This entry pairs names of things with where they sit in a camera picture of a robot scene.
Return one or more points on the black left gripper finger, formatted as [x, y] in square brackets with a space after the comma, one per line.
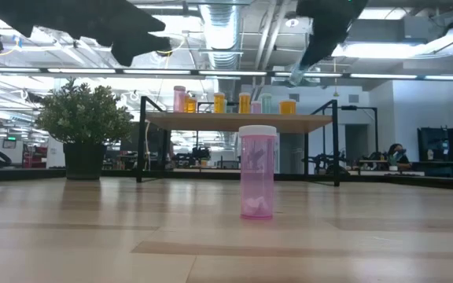
[140, 46]
[136, 21]

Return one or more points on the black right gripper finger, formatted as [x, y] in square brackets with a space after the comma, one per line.
[322, 45]

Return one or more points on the pink pill bottle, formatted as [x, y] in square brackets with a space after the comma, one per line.
[178, 100]
[256, 108]
[257, 177]

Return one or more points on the large orange pill bottle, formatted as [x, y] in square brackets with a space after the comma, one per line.
[192, 106]
[287, 107]

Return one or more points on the black background robot arm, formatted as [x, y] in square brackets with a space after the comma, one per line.
[325, 161]

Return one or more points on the long ceiling light strip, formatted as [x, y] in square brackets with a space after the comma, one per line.
[6, 70]
[450, 77]
[81, 71]
[232, 73]
[325, 74]
[155, 72]
[384, 76]

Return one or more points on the bright ceiling light panel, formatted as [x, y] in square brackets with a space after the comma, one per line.
[387, 50]

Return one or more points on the green potted plant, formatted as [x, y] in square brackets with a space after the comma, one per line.
[83, 118]

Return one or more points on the person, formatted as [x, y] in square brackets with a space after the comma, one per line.
[397, 151]

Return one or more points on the green exit sign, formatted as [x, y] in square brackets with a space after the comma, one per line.
[12, 138]

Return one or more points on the white desk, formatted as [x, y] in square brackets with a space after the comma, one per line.
[368, 172]

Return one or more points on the silver ventilation duct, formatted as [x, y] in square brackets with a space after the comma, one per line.
[222, 35]

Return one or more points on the black aluminium mounting frame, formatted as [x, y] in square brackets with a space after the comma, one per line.
[22, 173]

